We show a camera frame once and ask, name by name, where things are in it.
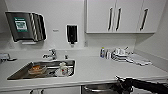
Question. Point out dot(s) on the black wall soap dispenser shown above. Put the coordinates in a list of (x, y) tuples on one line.
[(72, 34)]

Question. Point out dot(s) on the stainless steel sink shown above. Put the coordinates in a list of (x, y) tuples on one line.
[(50, 74)]

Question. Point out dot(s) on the orange bowl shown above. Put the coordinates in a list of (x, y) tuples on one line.
[(37, 69)]

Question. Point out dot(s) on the small clear soap bottle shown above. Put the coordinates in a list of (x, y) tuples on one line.
[(65, 55)]

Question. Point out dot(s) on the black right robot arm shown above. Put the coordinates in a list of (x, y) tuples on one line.
[(150, 85)]

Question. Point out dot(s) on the small wall label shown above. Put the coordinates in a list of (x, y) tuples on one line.
[(55, 30)]

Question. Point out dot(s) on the white two-door base cabinet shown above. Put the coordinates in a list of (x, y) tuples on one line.
[(60, 91)]

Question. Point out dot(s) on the white mug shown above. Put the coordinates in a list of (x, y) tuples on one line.
[(63, 70)]

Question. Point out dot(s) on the steel paper towel dispenser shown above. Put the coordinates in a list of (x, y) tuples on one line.
[(26, 26)]

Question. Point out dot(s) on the chrome faucet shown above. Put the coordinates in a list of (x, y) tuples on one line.
[(50, 55)]

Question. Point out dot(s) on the white wall cabinet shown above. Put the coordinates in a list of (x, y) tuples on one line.
[(126, 16)]

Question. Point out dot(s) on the white wall outlet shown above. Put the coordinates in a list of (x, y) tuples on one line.
[(85, 43)]

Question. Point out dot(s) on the small white bottle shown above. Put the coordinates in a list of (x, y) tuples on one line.
[(107, 54)]

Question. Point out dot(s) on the blue label bottle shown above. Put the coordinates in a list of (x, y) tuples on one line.
[(102, 53)]

